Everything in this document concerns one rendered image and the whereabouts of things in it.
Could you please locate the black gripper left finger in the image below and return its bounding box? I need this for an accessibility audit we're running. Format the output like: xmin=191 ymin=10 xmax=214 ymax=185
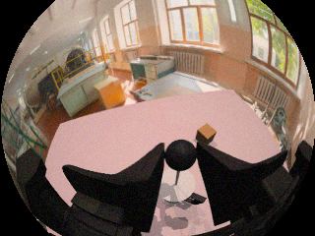
xmin=63 ymin=143 xmax=164 ymax=232

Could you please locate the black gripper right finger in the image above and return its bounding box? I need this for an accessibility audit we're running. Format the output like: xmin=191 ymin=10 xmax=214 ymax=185
xmin=196 ymin=142 xmax=287 ymax=227

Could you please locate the small brown block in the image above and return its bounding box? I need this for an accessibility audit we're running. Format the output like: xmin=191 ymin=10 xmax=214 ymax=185
xmin=196 ymin=123 xmax=217 ymax=144

